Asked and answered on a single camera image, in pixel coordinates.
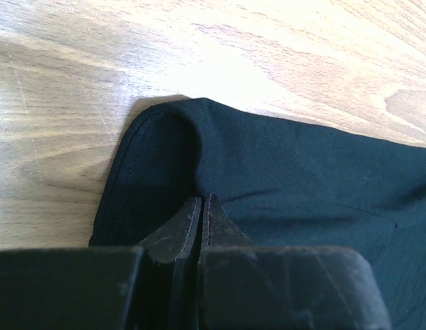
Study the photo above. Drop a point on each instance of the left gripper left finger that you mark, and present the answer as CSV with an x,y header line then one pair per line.
x,y
169,291

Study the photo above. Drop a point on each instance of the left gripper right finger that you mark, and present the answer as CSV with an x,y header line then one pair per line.
x,y
220,235

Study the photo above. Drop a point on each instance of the black t shirt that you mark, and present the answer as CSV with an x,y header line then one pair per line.
x,y
282,183

